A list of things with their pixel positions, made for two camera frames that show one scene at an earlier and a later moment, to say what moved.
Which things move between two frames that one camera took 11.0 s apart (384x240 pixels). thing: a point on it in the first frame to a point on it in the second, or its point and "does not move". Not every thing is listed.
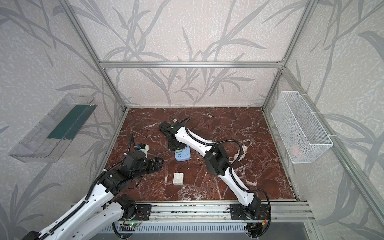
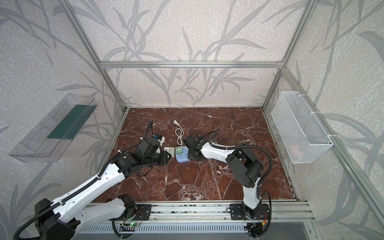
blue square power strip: x=184 y=155 does not move
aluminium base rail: x=271 y=211 does not move
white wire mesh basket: x=299 y=134 does not move
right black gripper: x=173 y=143 to x=190 y=149
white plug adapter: x=178 y=178 to x=170 y=150
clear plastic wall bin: x=49 y=139 does not move
